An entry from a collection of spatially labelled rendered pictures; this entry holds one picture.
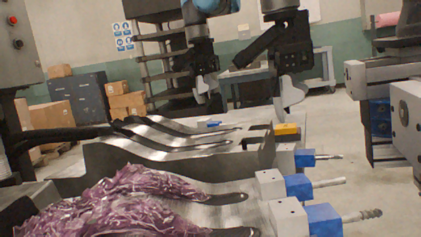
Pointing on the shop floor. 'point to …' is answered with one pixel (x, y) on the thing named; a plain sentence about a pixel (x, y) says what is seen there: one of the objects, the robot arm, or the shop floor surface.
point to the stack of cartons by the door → (125, 101)
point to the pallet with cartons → (49, 111)
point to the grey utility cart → (329, 82)
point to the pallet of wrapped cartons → (37, 160)
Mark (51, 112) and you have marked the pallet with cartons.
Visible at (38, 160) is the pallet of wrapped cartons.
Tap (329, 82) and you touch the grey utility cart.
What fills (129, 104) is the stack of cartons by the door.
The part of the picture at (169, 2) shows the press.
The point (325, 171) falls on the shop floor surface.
